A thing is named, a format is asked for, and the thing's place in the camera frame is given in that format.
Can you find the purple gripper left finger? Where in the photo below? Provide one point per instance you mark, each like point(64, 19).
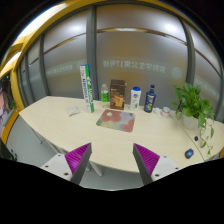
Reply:
point(77, 161)

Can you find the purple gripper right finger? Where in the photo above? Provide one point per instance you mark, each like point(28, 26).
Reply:
point(146, 161)

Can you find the black blue computer mouse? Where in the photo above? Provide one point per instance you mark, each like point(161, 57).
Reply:
point(189, 153)

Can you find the floral mouse pad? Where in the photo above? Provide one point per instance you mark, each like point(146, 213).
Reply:
point(117, 120)

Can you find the small white packet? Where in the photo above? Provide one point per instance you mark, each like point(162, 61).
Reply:
point(73, 110)

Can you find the small crumpled white wrapper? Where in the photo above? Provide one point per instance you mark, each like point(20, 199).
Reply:
point(157, 110)

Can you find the small white jar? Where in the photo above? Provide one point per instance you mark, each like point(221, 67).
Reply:
point(165, 112)

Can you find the green white shuttlecock tube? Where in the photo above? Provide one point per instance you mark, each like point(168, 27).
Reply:
point(87, 87)

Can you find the dark blue shampoo bottle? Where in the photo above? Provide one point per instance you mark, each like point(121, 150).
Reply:
point(150, 99)

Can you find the white lotion bottle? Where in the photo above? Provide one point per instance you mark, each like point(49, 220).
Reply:
point(135, 98)

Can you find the green potted plant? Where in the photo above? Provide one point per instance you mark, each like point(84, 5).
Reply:
point(192, 105)

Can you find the clear green-label water bottle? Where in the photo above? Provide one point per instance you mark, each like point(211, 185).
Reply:
point(105, 96)

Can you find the brown carton box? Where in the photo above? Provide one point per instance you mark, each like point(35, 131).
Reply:
point(117, 94)

